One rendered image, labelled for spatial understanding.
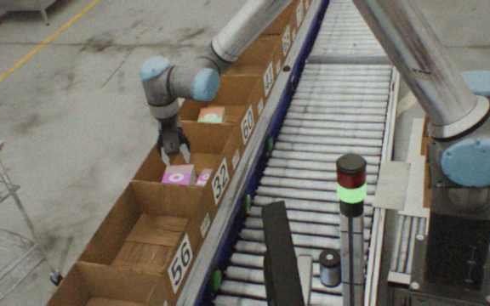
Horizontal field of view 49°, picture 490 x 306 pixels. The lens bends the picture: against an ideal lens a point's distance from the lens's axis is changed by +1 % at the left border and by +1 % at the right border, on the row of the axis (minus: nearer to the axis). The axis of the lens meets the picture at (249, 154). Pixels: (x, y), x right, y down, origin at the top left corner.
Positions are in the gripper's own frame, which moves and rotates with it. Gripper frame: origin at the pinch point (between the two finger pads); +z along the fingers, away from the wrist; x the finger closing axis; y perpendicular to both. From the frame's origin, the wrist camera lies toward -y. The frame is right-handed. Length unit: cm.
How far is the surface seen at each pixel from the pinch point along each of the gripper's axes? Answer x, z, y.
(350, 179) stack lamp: -36, -50, -69
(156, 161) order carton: 12.2, 24.9, 32.4
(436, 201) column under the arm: -77, 10, -26
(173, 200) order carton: 6.1, 24.3, 8.3
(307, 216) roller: -43, 46, 9
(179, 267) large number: 4.8, 21.7, -24.3
